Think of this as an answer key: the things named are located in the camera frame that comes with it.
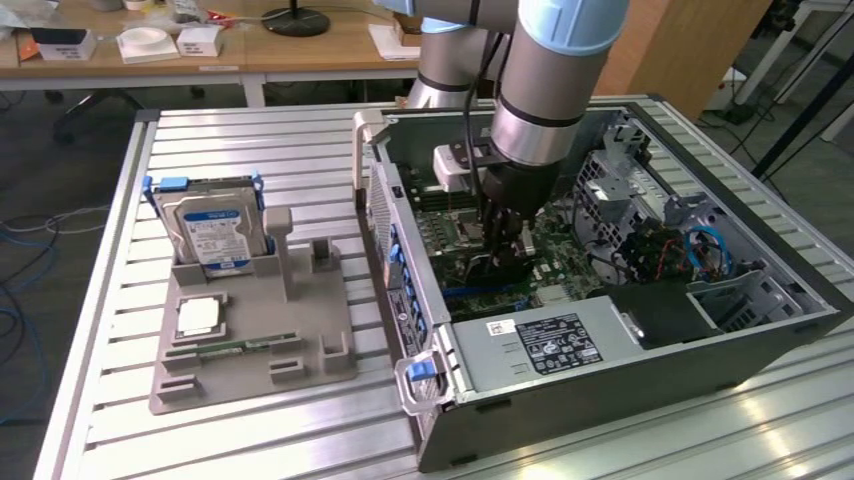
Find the grey power supply unit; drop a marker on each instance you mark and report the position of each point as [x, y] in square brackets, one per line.
[487, 360]

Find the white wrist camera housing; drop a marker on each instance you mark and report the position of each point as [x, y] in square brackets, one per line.
[450, 172]

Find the grey printed parts rack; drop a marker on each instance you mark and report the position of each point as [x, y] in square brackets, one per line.
[260, 325]

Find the black office chair base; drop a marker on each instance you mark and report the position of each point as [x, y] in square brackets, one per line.
[63, 127]

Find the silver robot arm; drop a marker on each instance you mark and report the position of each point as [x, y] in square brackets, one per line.
[554, 75]

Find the wooden cabinet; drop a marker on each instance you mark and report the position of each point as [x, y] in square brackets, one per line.
[667, 50]

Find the blue expansion slot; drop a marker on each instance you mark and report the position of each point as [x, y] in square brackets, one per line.
[454, 291]

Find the white box round hollow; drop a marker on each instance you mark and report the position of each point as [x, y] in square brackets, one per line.
[148, 47]

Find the blue plastic disk carrier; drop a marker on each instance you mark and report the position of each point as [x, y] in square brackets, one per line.
[262, 210]

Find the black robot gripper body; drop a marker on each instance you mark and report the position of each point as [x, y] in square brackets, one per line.
[520, 187]

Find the brown cardboard box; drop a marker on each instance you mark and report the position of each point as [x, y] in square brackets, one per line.
[408, 25]

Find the white paper stack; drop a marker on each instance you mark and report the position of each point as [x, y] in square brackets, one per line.
[394, 45]

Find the green RAM stick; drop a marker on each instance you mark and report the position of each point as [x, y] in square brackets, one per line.
[254, 344]

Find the wooden desk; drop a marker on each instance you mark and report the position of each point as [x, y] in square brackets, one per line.
[300, 55]

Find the black lamp base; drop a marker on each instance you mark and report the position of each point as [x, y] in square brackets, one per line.
[296, 22]

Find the silver hard disk blue label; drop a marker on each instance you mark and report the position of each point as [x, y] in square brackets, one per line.
[214, 235]

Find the white box black lid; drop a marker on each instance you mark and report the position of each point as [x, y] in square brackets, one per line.
[65, 47]

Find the black power supply label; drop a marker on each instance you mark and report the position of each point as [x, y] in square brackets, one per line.
[560, 345]

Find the green motherboard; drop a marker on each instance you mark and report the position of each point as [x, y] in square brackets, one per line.
[560, 270]

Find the dark grey open PC case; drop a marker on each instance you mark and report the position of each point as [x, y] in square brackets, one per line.
[601, 415]

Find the grey metal disk bay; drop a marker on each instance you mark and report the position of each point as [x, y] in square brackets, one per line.
[614, 195]

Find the silver chipset heat sink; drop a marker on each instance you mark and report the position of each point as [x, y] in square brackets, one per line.
[552, 295]

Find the silver CPU chip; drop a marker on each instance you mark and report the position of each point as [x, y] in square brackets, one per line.
[199, 316]

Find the CPU socket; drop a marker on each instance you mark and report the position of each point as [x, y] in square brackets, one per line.
[467, 225]

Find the clear case latch blue button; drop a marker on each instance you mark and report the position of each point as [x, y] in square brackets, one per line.
[420, 372]

